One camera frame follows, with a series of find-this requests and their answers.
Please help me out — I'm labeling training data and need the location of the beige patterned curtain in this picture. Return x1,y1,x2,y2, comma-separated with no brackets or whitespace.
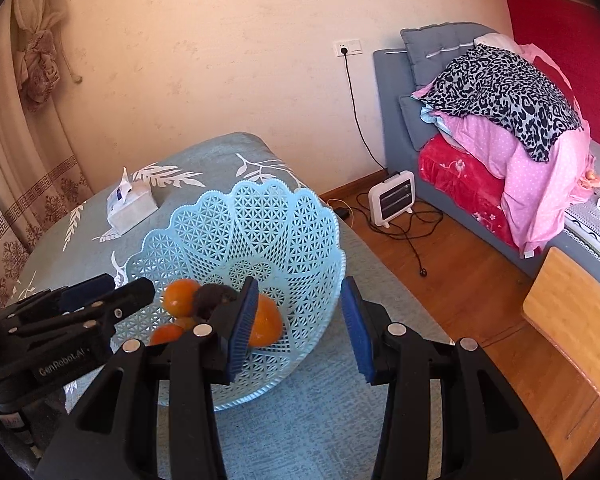
0,0,93,309

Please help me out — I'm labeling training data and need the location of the white wall socket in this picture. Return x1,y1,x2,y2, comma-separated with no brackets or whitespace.
332,39,363,58

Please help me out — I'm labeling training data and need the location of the grey sofa cushion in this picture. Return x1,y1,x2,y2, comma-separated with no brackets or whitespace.
401,22,493,89

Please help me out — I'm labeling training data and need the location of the pink quilt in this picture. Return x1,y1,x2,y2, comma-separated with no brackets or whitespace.
411,44,600,258

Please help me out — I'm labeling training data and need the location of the tissue box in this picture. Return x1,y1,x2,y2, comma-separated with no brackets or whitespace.
106,169,158,235

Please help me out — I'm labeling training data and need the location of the wooden stool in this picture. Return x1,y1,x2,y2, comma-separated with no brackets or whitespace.
522,247,600,397

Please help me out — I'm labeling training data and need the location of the black power cable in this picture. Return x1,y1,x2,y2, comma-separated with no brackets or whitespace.
327,49,447,279

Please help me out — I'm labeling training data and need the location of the dark passion fruit in basket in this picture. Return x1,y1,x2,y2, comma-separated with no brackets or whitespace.
193,284,238,321

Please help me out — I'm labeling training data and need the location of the light blue lattice fruit basket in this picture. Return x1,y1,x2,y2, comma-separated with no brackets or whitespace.
112,179,346,411

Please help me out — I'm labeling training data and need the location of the small orange on table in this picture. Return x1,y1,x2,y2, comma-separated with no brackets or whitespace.
149,323,185,346

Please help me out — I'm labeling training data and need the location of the leopard print blanket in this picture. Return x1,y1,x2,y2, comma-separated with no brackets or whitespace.
414,44,582,162

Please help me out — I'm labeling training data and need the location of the grey blue sofa bed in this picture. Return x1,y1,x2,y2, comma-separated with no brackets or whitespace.
373,22,600,282

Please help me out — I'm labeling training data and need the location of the orange in basket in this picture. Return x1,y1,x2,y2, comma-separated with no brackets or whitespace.
162,278,201,318

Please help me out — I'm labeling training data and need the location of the red floral blanket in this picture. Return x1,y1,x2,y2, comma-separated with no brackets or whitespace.
418,133,516,248

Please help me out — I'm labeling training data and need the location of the large orange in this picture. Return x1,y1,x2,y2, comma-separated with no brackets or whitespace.
249,294,284,348

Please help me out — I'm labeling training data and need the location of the white space heater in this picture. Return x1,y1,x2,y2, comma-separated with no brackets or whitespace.
367,170,415,228

